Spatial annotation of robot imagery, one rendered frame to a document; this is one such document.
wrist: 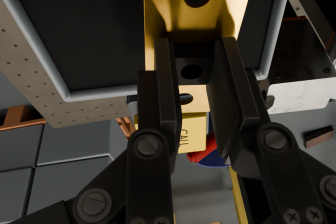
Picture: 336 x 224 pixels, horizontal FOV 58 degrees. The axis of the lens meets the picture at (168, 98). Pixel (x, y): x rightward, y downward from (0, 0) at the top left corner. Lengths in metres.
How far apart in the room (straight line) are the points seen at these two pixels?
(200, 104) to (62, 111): 0.91
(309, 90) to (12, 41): 0.68
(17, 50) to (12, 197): 1.20
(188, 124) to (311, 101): 0.24
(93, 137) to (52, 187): 0.35
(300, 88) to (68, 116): 0.80
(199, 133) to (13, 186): 1.75
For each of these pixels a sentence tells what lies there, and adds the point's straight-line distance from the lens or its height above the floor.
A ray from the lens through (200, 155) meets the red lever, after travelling 0.37.
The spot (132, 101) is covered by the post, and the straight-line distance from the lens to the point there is 0.26.
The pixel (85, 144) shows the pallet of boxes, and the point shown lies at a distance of 1.86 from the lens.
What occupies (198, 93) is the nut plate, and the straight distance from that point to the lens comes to 0.15.
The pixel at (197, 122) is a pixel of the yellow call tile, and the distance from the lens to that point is 0.25.
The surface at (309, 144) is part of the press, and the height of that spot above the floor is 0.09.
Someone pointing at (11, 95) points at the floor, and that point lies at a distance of 2.23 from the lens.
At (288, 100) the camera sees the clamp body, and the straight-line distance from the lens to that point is 0.44.
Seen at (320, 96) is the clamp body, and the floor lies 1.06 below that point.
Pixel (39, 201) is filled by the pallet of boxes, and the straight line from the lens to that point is 1.84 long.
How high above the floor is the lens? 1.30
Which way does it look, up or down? 38 degrees down
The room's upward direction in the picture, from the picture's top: 175 degrees clockwise
